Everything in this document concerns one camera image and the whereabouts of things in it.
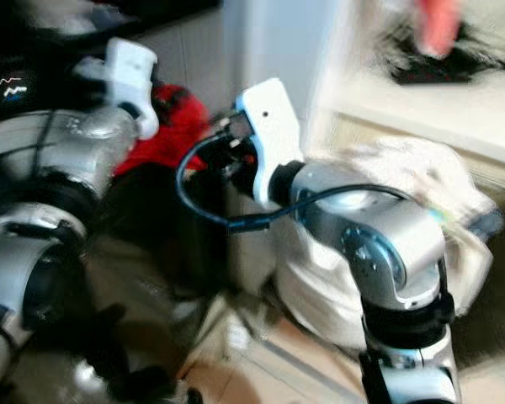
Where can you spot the red cloth garment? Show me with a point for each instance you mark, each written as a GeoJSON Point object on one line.
{"type": "Point", "coordinates": [172, 143]}

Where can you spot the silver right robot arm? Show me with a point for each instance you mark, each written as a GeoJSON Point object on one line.
{"type": "Point", "coordinates": [387, 244]}

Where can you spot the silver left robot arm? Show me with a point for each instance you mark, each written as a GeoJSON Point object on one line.
{"type": "Point", "coordinates": [25, 278]}

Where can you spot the dark front-load washing machine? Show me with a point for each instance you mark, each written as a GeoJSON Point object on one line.
{"type": "Point", "coordinates": [17, 93]}

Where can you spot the grey cloth pile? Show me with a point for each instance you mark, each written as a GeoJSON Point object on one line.
{"type": "Point", "coordinates": [93, 18]}

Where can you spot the white cloth laundry bundle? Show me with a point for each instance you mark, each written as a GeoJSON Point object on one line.
{"type": "Point", "coordinates": [320, 286]}

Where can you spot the white cabinet ledge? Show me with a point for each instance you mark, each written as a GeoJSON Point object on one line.
{"type": "Point", "coordinates": [429, 109]}

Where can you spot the black tray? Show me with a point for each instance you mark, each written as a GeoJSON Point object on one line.
{"type": "Point", "coordinates": [429, 69]}

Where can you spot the pink red bottle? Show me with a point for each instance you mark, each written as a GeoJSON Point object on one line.
{"type": "Point", "coordinates": [439, 25]}

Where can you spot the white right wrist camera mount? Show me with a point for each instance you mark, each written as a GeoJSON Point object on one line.
{"type": "Point", "coordinates": [273, 135]}

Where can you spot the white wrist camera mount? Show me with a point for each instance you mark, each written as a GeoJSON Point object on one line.
{"type": "Point", "coordinates": [130, 76]}
{"type": "Point", "coordinates": [273, 135]}

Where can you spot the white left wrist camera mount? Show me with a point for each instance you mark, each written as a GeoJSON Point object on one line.
{"type": "Point", "coordinates": [130, 76]}

